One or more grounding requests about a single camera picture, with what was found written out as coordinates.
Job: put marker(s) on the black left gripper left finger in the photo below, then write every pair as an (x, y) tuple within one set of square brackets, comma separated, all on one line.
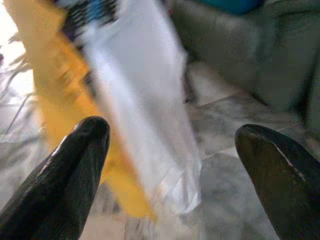
[(57, 180)]

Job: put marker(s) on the white t-shirt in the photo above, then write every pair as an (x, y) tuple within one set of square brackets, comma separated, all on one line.
[(140, 100)]

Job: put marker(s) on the yellow t-shirt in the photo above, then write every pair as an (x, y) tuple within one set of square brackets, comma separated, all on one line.
[(62, 82)]

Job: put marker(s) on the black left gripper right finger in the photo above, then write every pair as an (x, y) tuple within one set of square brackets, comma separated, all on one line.
[(282, 180)]

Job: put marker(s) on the teal blue plastic case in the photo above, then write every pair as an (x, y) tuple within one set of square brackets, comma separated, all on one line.
[(225, 5)]

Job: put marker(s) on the grey-green leather sofa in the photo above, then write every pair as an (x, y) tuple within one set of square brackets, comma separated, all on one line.
[(237, 50)]

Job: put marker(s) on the blue plaid shirt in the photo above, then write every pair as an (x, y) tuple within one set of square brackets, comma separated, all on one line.
[(87, 15)]

